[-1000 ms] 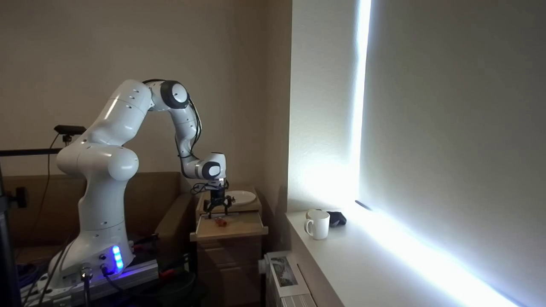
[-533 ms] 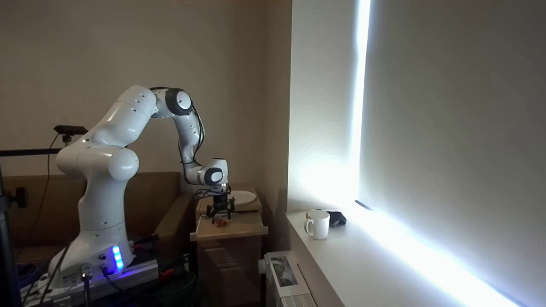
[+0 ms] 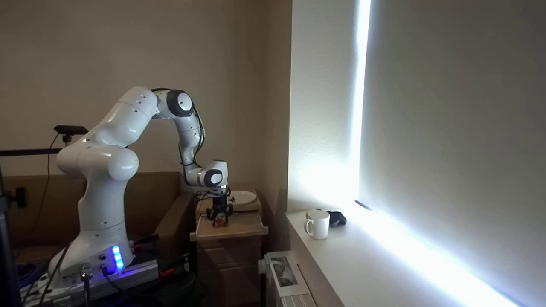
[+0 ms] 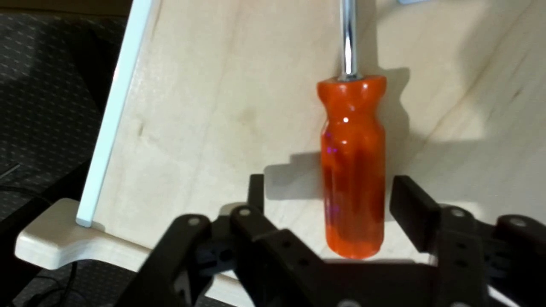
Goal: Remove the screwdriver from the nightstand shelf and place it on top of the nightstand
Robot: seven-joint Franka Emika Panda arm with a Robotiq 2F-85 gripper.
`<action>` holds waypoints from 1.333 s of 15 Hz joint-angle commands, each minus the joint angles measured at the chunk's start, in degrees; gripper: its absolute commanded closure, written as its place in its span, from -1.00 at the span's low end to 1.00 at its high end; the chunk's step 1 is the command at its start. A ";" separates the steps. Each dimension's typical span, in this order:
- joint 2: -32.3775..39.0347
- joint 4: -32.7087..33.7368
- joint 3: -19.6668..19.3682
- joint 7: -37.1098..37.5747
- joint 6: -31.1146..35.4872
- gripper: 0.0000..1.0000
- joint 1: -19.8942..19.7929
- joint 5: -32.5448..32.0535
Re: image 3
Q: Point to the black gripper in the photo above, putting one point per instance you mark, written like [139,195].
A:
[219,205]

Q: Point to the small black object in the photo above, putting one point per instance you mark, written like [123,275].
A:
[337,219]

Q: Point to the white round plate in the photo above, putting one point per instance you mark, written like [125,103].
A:
[244,199]

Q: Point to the white radiator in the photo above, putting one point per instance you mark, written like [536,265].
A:
[284,282]

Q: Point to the narrow white roller blind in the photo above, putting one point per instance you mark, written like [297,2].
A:
[321,103]

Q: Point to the wooden nightstand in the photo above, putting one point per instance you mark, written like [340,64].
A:
[227,250]

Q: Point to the robot base platform blue lights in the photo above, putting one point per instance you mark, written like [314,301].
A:
[86,282]

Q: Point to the brown armchair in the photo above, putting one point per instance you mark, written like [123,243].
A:
[154,199]

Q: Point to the black camera on tripod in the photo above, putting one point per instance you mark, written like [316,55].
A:
[70,130]

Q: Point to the wide white roller blind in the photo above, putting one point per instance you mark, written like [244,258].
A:
[454,125]

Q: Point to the black horizontal pole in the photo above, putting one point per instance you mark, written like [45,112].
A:
[26,152]

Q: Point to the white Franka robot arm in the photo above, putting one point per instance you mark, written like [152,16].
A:
[108,164]

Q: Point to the white mug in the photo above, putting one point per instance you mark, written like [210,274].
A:
[318,226]

